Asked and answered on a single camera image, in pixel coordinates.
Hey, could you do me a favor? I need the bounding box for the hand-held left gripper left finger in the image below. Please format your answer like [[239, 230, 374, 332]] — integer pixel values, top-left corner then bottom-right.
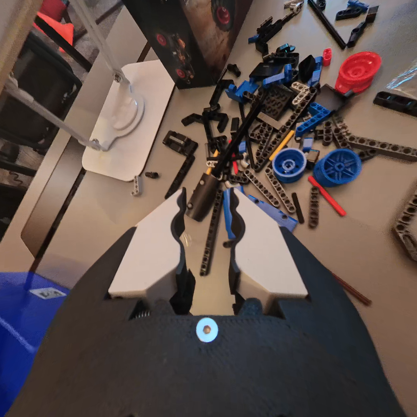
[[108, 187, 197, 315]]

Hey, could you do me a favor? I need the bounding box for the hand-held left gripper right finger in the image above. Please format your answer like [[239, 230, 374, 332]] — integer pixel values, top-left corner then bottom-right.
[[228, 187, 309, 315]]

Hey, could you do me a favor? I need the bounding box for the blue curved panel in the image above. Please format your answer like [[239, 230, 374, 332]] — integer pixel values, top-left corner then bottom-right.
[[223, 188, 236, 240], [247, 194, 299, 233]]

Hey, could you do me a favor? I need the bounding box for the pile of black toy beams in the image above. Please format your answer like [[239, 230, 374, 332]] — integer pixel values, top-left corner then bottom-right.
[[181, 54, 370, 278]]

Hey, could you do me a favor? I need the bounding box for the short black axle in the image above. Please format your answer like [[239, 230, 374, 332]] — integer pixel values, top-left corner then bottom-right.
[[291, 192, 305, 225]]

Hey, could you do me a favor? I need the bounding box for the black curved panel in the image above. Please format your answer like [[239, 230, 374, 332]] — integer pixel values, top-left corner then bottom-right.
[[185, 173, 223, 223]]

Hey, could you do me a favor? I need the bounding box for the brown axle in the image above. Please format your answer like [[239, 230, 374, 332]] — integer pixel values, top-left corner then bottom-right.
[[330, 271, 372, 307]]

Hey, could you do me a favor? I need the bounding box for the thin black beam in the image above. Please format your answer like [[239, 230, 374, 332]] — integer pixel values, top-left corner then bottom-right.
[[164, 154, 196, 200]]

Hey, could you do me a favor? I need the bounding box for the blue toy wheel hub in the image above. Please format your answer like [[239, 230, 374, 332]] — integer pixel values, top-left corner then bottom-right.
[[272, 148, 308, 184]]

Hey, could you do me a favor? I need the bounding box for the small red axle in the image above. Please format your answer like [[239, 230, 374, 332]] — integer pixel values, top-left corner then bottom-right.
[[228, 139, 239, 175]]

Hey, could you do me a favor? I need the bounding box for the short yellow axle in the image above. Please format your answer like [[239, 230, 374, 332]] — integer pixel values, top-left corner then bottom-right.
[[205, 150, 219, 175], [269, 130, 296, 161]]

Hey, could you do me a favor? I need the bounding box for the blue spoked toy wheel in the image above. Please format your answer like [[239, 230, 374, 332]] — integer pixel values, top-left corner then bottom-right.
[[313, 149, 363, 188]]

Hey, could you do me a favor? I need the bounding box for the long black axle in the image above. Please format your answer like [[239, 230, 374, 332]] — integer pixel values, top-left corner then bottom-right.
[[213, 99, 264, 178], [307, 0, 347, 50]]

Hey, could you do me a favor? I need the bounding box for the blue plastic bin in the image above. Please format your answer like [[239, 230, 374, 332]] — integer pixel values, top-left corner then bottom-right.
[[0, 271, 71, 417]]

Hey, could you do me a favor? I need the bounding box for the white booklet stand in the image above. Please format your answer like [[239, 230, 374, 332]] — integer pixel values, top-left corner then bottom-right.
[[5, 0, 176, 182]]

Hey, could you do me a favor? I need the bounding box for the blue angled beam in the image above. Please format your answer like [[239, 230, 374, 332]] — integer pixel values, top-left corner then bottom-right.
[[294, 102, 333, 141]]

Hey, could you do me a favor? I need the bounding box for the black hinged panel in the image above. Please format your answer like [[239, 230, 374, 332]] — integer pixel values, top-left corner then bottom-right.
[[318, 84, 346, 112]]

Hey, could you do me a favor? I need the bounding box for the light grey cross-hole L-beam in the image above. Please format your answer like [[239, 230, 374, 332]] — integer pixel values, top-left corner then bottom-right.
[[290, 81, 311, 105]]

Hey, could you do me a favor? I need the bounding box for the small blue L-beam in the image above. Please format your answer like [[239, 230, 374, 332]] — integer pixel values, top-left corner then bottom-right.
[[262, 63, 294, 89]]

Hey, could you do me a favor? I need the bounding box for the black flat square tile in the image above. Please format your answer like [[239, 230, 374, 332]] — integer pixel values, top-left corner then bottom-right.
[[249, 62, 277, 79]]

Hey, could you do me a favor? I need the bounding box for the black office chair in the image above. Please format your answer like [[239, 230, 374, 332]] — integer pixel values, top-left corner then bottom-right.
[[0, 31, 83, 157]]

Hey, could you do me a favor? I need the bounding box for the blue curved slope piece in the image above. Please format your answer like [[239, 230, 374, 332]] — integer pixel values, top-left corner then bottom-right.
[[308, 56, 324, 88]]

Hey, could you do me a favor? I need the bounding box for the black curved slope piece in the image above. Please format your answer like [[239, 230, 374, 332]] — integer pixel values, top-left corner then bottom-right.
[[298, 55, 317, 83]]

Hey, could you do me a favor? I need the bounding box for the red toy wheel hub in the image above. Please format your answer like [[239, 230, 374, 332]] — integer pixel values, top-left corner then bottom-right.
[[334, 51, 382, 96]]

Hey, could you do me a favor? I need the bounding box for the black toy set box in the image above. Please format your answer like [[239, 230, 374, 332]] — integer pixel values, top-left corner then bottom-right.
[[122, 0, 254, 90]]

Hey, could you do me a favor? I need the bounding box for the black beam with blue pin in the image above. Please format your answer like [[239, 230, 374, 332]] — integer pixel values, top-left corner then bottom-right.
[[248, 15, 295, 55]]

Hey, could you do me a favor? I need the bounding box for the orange red cloth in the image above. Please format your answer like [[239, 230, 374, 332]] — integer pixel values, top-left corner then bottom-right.
[[33, 0, 75, 53]]

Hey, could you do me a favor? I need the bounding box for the black angled connector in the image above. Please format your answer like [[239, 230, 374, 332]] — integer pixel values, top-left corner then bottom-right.
[[346, 21, 367, 49]]

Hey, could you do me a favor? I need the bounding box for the short black three-hole beam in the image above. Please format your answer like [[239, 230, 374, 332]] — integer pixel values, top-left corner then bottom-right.
[[335, 6, 365, 21]]

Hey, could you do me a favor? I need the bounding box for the black rectangular frame piece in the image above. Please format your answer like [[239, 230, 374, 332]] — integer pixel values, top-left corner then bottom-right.
[[162, 130, 199, 156]]

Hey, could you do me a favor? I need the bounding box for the blue fender bracket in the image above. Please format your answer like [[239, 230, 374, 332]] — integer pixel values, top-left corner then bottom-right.
[[227, 80, 258, 102]]

